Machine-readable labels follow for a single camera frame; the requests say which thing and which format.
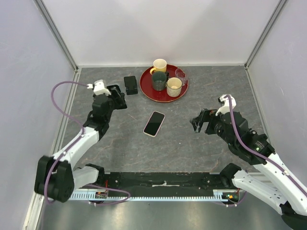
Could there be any red round tray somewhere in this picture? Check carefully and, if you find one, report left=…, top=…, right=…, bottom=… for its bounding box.
left=139, top=66, right=189, bottom=103

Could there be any yellow mug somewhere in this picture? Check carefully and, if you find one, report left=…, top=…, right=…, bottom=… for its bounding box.
left=150, top=58, right=167, bottom=75

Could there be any clear drinking glass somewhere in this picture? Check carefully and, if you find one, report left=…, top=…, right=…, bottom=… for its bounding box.
left=175, top=68, right=188, bottom=86

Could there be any pink case smartphone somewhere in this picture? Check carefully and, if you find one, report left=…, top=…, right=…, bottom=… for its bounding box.
left=143, top=111, right=165, bottom=137

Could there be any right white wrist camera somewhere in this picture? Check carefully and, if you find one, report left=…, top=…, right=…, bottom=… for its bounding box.
left=215, top=94, right=236, bottom=116

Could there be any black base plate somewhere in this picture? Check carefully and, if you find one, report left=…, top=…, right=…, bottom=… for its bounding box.
left=95, top=172, right=249, bottom=197

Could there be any cream faceted cup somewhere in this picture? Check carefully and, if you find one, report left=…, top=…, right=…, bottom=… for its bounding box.
left=166, top=77, right=182, bottom=97

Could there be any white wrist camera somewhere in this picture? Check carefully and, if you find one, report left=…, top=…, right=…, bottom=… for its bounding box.
left=215, top=94, right=236, bottom=116
left=86, top=80, right=111, bottom=96

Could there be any dark green mug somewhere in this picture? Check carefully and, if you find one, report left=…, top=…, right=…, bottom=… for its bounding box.
left=152, top=71, right=167, bottom=91

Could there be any black phone stand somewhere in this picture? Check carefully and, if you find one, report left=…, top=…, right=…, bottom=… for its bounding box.
left=124, top=76, right=138, bottom=95

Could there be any right aluminium frame post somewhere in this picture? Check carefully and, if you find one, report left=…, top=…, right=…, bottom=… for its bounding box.
left=244, top=0, right=288, bottom=70

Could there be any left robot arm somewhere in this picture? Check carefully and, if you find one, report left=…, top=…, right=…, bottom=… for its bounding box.
left=34, top=80, right=127, bottom=203

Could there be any aluminium frame post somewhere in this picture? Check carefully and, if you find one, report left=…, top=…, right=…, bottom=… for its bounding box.
left=244, top=0, right=288, bottom=70
left=34, top=0, right=78, bottom=71

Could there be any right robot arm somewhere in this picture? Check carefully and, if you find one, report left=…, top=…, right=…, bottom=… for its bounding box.
left=190, top=108, right=307, bottom=230

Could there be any grey slotted cable duct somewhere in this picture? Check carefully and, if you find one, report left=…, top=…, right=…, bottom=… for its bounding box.
left=69, top=189, right=228, bottom=202

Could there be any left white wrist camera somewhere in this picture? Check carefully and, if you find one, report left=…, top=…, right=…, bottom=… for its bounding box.
left=86, top=80, right=111, bottom=96

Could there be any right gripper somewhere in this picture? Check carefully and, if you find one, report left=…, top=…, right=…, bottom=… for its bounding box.
left=189, top=108, right=236, bottom=148

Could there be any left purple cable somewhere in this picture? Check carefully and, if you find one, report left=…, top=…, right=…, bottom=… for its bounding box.
left=44, top=80, right=132, bottom=207

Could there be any left aluminium frame post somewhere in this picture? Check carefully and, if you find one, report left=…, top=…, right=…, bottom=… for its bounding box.
left=34, top=0, right=78, bottom=71

